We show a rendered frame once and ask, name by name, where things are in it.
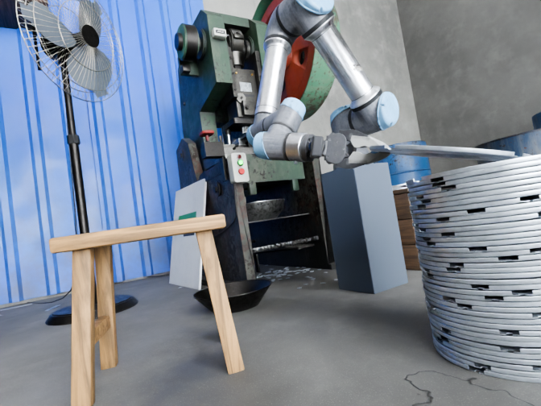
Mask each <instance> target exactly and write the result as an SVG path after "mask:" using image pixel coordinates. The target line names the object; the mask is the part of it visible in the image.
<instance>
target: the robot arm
mask: <svg viewBox="0 0 541 406"><path fill-rule="evenodd" d="M333 5H334V1H333V0H283V1H282V2H281V3H280V4H279V5H278V6H277V7H276V8H275V10H274V11H273V13H272V15H271V17H270V21H269V23H268V26H267V29H266V35H265V39H264V44H263V49H264V51H265V57H264V62H263V67H262V76H261V81H260V86H259V91H258V100H257V105H256V110H255V115H254V124H253V125H251V126H250V127H249V128H248V130H247V132H246V137H247V140H248V142H249V143H250V144H251V145H252V146H253V150H254V154H255V155H256V156H257V157H258V158H260V159H264V160H283V161H294V164H297V163H298V161H299V162H312V161H313V160H314V159H315V158H317V159H319V158H320V157H321V156H323V157H324V160H325V161H326V163H328V164H333V171H334V170H337V169H339V168H346V169H354V168H358V167H360V166H362V165H365V164H373V163H375V162H378V161H380V160H383V159H385V158H386V157H387V156H389V155H390V152H378V153H375V154H373V153H370V152H369V151H368V149H367V147H370V146H376V145H386V144H385V143H383V142H381V141H379V140H377V139H375V138H372V137H370V136H369V135H371V134H373V133H376V132H379V131H384V130H386V129H387V128H389V127H391V126H393V125H394V124H395V123H396V122H397V121H398V118H399V104H398V102H397V99H396V97H395V96H394V94H393V93H391V92H384V93H383V91H382V90H381V88H380V87H379V86H375V85H372V83H371V82H370V79H369V78H368V77H367V76H366V74H365V72H364V70H363V69H362V67H361V65H360V64H359V63H358V61H357V59H356V58H355V56H354V54H353V53H352V52H351V50H350V48H349V46H348V45H347V43H346V42H345V40H344V39H343V37H342V36H341V34H340V32H339V31H338V30H337V28H336V26H335V24H334V22H333V21H334V16H335V14H334V13H333V12H332V8H333ZM299 36H302V37H303V38H304V40H307V41H311V42H312V43H313V45H314V46H315V48H316V50H317V51H318V52H319V53H320V55H321V57H322V58H323V60H324V62H325V63H326V65H327V66H328V67H329V68H330V70H331V71H332V73H333V75H334V76H335V78H336V79H337V80H338V82H339V83H340V85H341V87H342V88H343V90H344V91H345V92H346V94H347V95H348V97H349V99H350V100H351V104H348V105H345V106H341V107H339V108H337V109H336V110H334V111H333V112H332V114H331V116H330V127H331V128H332V133H331V134H330V135H326V140H325V141H324V137H323V136H315V135H314V134H308V133H297V130H298V129H299V126H300V124H301V122H302V121H303V120H304V115H305V112H306V109H305V106H304V104H303V103H302V102H301V101H300V100H298V99H296V98H293V97H288V98H286V99H284V100H283V102H282V104H280V102H281V96H282V91H283V80H284V75H285V69H286V64H287V56H288V55H289V54H290V53H291V47H292V44H293V43H294V42H295V40H296V39H297V38H298V37H299ZM386 148H389V147H388V146H387V145H386Z"/></svg>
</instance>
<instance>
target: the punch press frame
mask: <svg viewBox="0 0 541 406"><path fill-rule="evenodd" d="M193 25H194V26H195V27H196V29H197V30H198V34H199V38H200V50H199V51H198V55H197V58H196V61H197V67H198V73H199V76H198V77H184V76H180V71H179V68H178V77H179V87H180V107H181V118H182V128H183V135H184V139H191V140H192V141H193V142H194V143H195V144H196V148H197V151H198V155H199V158H200V164H201V167H202V171H203V172H206V171H205V170H204V159H202V156H201V150H200V145H201V144H202V143H203V142H205V141H206V138H205V137H200V136H199V133H200V132H201V131H204V130H213V131H214V134H213V135H212V136H210V137H209V140H210V142H219V141H218V135H217V126H222V134H223V138H224V143H225V144H228V143H227V138H226V135H225V132H224V128H223V126H224V125H225V124H226V123H227V122H228V121H229V116H228V111H227V107H226V108H225V109H222V108H221V107H219V105H220V104H221V101H222V100H223V98H224V97H225V95H226V94H227V92H228V91H229V89H230V87H231V85H232V84H233V78H232V73H231V68H230V62H229V51H228V46H227V40H226V38H225V40H220V39H212V33H211V31H212V29H213V28H214V27H215V28H220V29H225V30H226V29H227V28H232V29H237V30H240V31H241V32H242V34H243V35H244V40H248V42H249V43H250V56H251V55H252V54H253V52H254V51H258V52H259V58H260V63H261V69H262V67H263V62H264V57H265V51H264V49H263V44H264V39H265V35H266V29H267V26H268V25H267V24H265V23H264V22H262V21H258V20H253V19H246V18H242V17H237V16H232V15H228V14H221V13H217V12H212V11H208V10H200V12H199V13H198V15H197V16H196V19H195V21H194V23H193ZM250 56H249V57H250ZM230 132H231V135H230V139H231V144H232V142H233V139H240V138H241V137H242V136H243V135H245V134H246V133H244V134H242V133H241V132H240V131H230ZM246 162H247V167H248V173H249V178H250V179H249V181H247V182H245V183H243V189H244V195H245V197H248V196H251V195H256V194H257V193H260V192H263V191H266V190H269V189H273V188H276V187H279V186H282V185H285V184H289V183H290V184H291V191H297V190H299V183H298V180H302V179H305V175H304V166H303V162H299V161H298V163H297V164H294V161H283V160H268V159H260V158H258V157H257V156H256V155H255V154H246ZM316 240H319V237H318V236H313V237H309V238H301V239H296V240H292V241H288V242H280V243H276V244H271V245H267V246H260V247H255V248H252V250H253V253H256V252H260V251H268V250H272V249H276V248H280V247H287V246H291V245H295V244H300V243H304V242H311V241H316Z"/></svg>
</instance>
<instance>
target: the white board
mask: <svg viewBox="0 0 541 406"><path fill-rule="evenodd" d="M206 189H207V182H205V179H202V180H199V181H197V182H196V183H194V184H191V185H189V186H187V187H185V188H182V189H181V190H179V191H177V192H176V200H175V212H174V221H177V220H183V219H189V218H199V217H205V204H206ZM201 275H202V259H201V256H200V249H199V246H198V242H197V238H196V233H190V234H181V235H176V236H172V246H171V268H170V279H169V284H175V285H179V286H183V287H187V288H194V289H198V290H200V289H201Z"/></svg>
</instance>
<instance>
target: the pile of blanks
mask: <svg viewBox="0 0 541 406"><path fill-rule="evenodd" d="M443 178H444V180H439V181H435V182H431V180H424V181H420V182H416V183H413V184H408V185H407V188H408V191H409V193H408V194H407V195H408V197H409V201H410V203H411V206H409V207H410V209H411V213H412V215H411V216H412V220H413V222H412V225H413V226H414V227H415V237H416V240H415V241H416V244H415V245H416V247H417V248H418V254H419V265H420V268H421V269H422V281H423V290H424V293H425V302H426V304H427V314H428V316H429V320H430V325H431V329H432V336H433V343H434V347H435V348H436V350H437V352H438V353H439V354H440V355H441V356H443V357H444V358H446V359H447V360H448V361H450V362H451V363H454V364H456V365H457V366H460V367H463V368H465V369H468V370H471V371H480V372H479V373H480V374H483V375H489V376H493V377H497V378H501V379H510V380H516V381H523V382H531V383H541V159H539V160H533V161H528V162H523V163H518V164H509V165H504V166H499V167H494V168H486V169H481V170H476V171H471V172H464V173H459V174H455V175H451V176H443ZM445 184H446V185H445ZM439 185H441V186H439ZM433 186H435V187H433ZM420 196H421V197H420ZM438 197H440V198H438ZM440 202H442V203H440ZM415 214H418V215H415Z"/></svg>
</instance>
